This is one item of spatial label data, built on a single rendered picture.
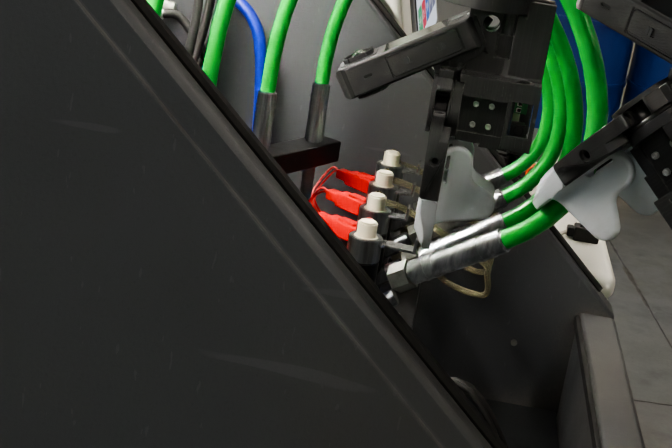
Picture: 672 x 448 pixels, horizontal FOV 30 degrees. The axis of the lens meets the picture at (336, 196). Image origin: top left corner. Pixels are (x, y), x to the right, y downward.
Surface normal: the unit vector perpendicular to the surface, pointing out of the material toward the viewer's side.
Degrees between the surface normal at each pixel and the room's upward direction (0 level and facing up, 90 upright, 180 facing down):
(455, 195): 93
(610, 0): 103
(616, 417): 0
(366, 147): 90
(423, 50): 89
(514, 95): 90
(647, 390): 0
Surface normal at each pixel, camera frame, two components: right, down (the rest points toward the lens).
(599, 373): 0.15, -0.95
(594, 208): -0.68, 0.30
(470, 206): -0.13, 0.32
